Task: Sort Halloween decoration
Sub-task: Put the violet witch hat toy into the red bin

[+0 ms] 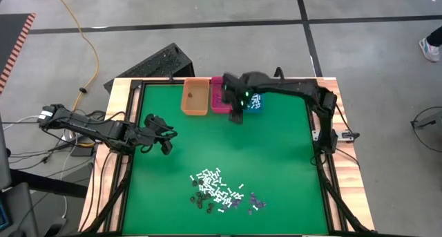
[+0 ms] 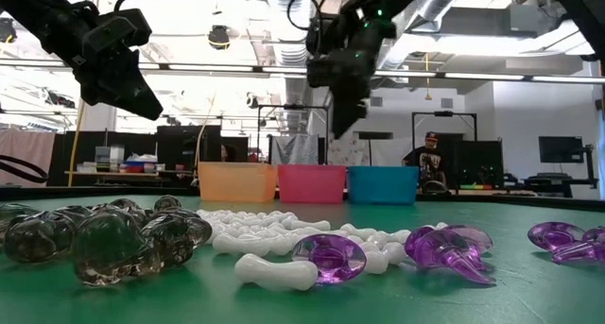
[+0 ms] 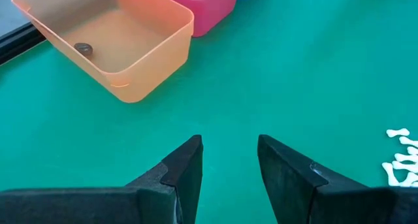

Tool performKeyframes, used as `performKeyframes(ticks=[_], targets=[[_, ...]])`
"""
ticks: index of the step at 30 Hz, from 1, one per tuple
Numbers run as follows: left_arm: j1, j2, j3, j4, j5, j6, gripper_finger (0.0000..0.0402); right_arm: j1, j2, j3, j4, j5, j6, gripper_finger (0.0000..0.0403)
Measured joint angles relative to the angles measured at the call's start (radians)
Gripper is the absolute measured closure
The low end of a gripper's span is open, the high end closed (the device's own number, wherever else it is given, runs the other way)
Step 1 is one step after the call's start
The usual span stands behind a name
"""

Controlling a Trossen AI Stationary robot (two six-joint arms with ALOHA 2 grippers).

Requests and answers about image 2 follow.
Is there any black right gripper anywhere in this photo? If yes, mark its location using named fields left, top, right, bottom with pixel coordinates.
left=306, top=16, right=398, bottom=141

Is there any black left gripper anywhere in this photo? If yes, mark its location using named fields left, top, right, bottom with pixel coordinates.
left=70, top=44, right=164, bottom=122

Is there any pink plastic bin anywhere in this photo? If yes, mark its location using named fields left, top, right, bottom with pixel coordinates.
left=277, top=164, right=348, bottom=205

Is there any blue plastic bin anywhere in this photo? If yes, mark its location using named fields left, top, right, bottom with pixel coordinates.
left=347, top=165, right=420, bottom=206

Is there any orange plastic bin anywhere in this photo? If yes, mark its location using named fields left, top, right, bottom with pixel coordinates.
left=198, top=162, right=279, bottom=203

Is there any black screen on stand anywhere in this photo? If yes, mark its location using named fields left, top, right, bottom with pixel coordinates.
left=357, top=131, right=394, bottom=142

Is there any clear plastic storage box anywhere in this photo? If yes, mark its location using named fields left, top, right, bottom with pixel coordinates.
left=94, top=145, right=127, bottom=173

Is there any blue and red box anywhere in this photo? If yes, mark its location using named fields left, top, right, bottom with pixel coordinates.
left=123, top=153, right=160, bottom=175

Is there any wooden shelf board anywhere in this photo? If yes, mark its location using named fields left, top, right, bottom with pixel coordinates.
left=64, top=169, right=196, bottom=179

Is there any pink curtain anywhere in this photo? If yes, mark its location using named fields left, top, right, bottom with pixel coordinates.
left=0, top=128, right=57, bottom=189

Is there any small white plastic bone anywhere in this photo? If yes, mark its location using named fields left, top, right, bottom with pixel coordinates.
left=212, top=232, right=273, bottom=258
left=205, top=222, right=228, bottom=244
left=290, top=219, right=332, bottom=232
left=234, top=253, right=319, bottom=292
left=382, top=242, right=407, bottom=266
left=363, top=250, right=389, bottom=276

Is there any round black ceiling device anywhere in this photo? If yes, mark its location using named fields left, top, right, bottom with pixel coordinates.
left=207, top=25, right=232, bottom=51

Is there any black computer monitor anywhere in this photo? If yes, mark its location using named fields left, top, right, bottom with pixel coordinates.
left=538, top=135, right=585, bottom=164

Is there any black office desk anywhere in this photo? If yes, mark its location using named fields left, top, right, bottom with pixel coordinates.
left=504, top=171, right=601, bottom=200

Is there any green table mat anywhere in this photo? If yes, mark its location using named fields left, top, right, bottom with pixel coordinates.
left=0, top=195, right=605, bottom=324

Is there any black monitor stand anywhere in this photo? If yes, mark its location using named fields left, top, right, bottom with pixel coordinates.
left=583, top=144, right=599, bottom=189

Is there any black metal rig frame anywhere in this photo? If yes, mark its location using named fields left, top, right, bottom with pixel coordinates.
left=257, top=104, right=331, bottom=164
left=411, top=110, right=478, bottom=161

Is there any grey cloth on frame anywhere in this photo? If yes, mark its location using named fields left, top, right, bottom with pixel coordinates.
left=271, top=133, right=319, bottom=166

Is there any yellow extension cable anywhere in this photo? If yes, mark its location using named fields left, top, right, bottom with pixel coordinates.
left=68, top=99, right=87, bottom=188

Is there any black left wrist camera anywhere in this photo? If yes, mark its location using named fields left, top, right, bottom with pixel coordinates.
left=82, top=8, right=152, bottom=56

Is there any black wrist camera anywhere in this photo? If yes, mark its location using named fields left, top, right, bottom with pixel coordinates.
left=305, top=14, right=352, bottom=56
left=82, top=8, right=152, bottom=56

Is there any black partition wall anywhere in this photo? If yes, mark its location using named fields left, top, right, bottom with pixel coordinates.
left=46, top=124, right=251, bottom=189

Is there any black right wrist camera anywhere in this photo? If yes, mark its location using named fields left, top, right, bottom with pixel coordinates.
left=305, top=14, right=352, bottom=56

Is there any silver ceiling air duct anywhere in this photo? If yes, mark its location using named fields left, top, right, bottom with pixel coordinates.
left=377, top=0, right=474, bottom=70
left=262, top=0, right=317, bottom=132

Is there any black table frame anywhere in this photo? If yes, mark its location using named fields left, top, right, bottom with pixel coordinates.
left=0, top=185, right=605, bottom=213

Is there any long ceiling light rail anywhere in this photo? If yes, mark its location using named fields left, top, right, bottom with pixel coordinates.
left=0, top=59, right=605, bottom=85

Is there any black cable loop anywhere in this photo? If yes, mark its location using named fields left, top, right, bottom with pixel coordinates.
left=0, top=154, right=49, bottom=183

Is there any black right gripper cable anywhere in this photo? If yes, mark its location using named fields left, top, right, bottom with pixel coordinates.
left=286, top=0, right=339, bottom=32

